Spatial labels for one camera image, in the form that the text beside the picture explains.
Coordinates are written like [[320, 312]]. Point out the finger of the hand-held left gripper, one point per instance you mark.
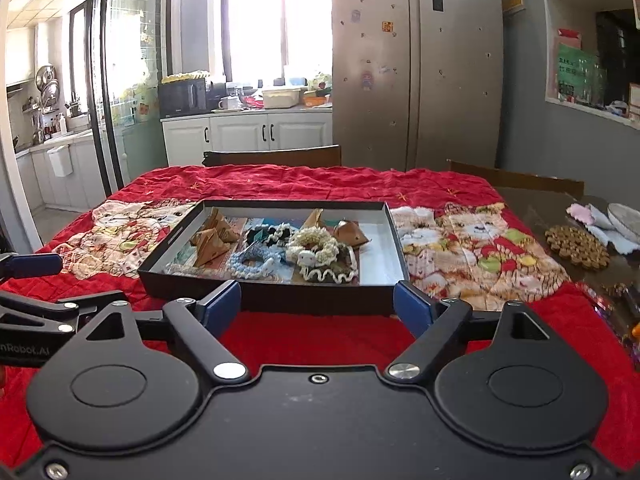
[[50, 312], [35, 265]]

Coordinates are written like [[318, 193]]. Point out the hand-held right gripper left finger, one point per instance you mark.
[[222, 305]]

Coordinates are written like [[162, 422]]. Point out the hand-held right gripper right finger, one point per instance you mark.
[[415, 305]]

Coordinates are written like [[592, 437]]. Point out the light blue knitted scrunchie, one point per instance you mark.
[[240, 260]]

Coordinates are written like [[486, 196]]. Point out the brown triangular snack packet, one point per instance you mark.
[[315, 220], [350, 234], [207, 250], [220, 225]]

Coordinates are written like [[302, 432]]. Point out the olive white-edged scrunchie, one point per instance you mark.
[[340, 271]]

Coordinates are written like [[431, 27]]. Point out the black white-edged scrunchie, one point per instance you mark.
[[272, 237]]

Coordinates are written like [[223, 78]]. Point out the black box tray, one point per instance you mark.
[[310, 300]]

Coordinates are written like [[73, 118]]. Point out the cream knitted scrunchie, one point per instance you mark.
[[320, 245]]

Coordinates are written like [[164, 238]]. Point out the grey kitchen counter cabinet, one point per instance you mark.
[[85, 175]]

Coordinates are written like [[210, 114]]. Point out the white hanging bin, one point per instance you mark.
[[60, 161]]

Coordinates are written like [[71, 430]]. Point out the row of condiment bottles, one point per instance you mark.
[[50, 127]]

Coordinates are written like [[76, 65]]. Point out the red printed blanket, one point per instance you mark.
[[300, 180]]

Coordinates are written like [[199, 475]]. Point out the dark wooden chair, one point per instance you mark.
[[275, 156], [515, 177]]

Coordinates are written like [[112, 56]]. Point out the black framed glass door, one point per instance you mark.
[[102, 110]]

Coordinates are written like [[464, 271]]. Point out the white counter cabinet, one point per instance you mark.
[[235, 135]]

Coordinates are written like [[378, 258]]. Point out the wooden bead trivet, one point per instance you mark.
[[575, 245]]

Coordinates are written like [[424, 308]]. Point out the mint green refrigerator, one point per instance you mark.
[[142, 125]]

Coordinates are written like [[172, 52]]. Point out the hanging metal bowls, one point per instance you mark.
[[46, 85]]

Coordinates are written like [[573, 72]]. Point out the pink cloth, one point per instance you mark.
[[580, 214]]

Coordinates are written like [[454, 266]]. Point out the shiny candy wrappers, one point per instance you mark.
[[615, 292]]

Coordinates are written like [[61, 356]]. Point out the light blue cloth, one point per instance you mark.
[[605, 237]]

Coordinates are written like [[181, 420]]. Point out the white mug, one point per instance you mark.
[[231, 103]]

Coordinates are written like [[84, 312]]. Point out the red cloth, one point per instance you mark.
[[252, 102]]

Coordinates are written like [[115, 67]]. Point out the black microwave oven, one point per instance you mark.
[[180, 97]]

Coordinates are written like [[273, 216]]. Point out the cream plastic container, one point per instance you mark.
[[281, 99]]

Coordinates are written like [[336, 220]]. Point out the steel double-door refrigerator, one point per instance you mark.
[[450, 85]]

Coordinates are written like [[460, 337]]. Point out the orange bowl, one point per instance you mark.
[[316, 101]]

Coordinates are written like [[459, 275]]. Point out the white plate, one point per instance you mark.
[[625, 220]]

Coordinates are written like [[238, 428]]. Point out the pink figure fridge magnet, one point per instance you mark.
[[368, 81]]

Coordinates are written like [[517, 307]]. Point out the yellow cloth cover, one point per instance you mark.
[[182, 78]]

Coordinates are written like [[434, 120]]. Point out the white flower bunch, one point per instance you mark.
[[319, 84]]

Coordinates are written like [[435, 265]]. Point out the red square fridge sticker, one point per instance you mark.
[[387, 26]]

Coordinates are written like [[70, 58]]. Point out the green poster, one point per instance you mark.
[[575, 72]]

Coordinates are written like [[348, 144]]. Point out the bright window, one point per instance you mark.
[[260, 25]]

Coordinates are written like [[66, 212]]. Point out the red envelope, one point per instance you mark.
[[570, 39]]

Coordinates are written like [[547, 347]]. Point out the brown picture frame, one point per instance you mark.
[[635, 102]]

